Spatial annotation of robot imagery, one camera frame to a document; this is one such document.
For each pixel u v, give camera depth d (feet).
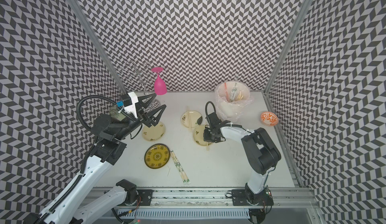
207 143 2.91
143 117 1.72
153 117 1.68
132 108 1.59
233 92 2.91
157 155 2.83
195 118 3.36
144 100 1.78
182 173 2.64
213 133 2.25
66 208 1.25
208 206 2.33
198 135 3.08
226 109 2.81
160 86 3.15
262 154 1.54
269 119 3.25
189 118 3.33
